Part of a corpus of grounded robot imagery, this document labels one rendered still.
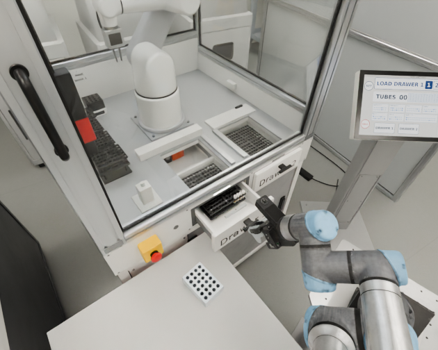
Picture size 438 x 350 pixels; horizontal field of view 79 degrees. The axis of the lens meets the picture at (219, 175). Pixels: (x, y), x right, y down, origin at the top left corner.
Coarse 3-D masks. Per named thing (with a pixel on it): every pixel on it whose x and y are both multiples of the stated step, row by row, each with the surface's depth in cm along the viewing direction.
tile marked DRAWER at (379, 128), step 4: (376, 124) 123; (380, 124) 123; (384, 124) 123; (388, 124) 123; (392, 124) 123; (376, 128) 123; (380, 128) 123; (384, 128) 123; (388, 128) 123; (392, 128) 123; (376, 132) 123; (380, 132) 123; (384, 132) 123; (388, 132) 123; (392, 132) 123
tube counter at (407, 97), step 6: (402, 96) 121; (408, 96) 121; (414, 96) 121; (420, 96) 121; (426, 96) 121; (432, 96) 121; (408, 102) 121; (414, 102) 121; (420, 102) 121; (426, 102) 121; (432, 102) 121
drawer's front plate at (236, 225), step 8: (272, 200) 103; (256, 208) 100; (240, 216) 97; (248, 216) 98; (256, 216) 103; (264, 216) 109; (232, 224) 95; (240, 224) 98; (216, 232) 92; (224, 232) 93; (232, 232) 98; (240, 232) 103; (216, 240) 94; (224, 240) 98; (216, 248) 98
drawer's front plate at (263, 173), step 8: (296, 152) 122; (280, 160) 118; (288, 160) 122; (296, 160) 127; (264, 168) 114; (272, 168) 116; (256, 176) 112; (264, 176) 116; (256, 184) 116; (264, 184) 121
